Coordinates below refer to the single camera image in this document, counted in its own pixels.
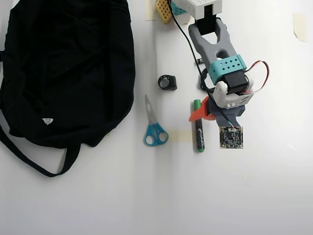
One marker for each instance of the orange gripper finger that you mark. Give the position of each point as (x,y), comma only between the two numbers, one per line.
(199,113)

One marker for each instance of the green marker with black label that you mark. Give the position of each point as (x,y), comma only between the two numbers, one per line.
(200,137)

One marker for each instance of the beige tape strip by robot base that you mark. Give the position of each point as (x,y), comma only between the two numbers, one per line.
(149,9)

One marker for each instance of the white grey teal robot arm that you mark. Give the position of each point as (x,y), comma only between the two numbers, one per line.
(215,54)

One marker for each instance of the black fabric bag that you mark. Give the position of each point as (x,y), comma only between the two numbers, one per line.
(63,73)

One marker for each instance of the beige masking tape strip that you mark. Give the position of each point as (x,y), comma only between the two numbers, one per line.
(179,135)

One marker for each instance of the black AAA battery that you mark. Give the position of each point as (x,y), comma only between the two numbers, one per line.
(200,61)

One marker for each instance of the yellow perforated base block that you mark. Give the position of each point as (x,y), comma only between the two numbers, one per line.
(163,11)

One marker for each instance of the torn beige masking tape piece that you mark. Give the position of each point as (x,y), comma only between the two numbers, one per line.
(299,25)

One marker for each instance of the bare camera circuit board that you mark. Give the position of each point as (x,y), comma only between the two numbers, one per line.
(231,137)

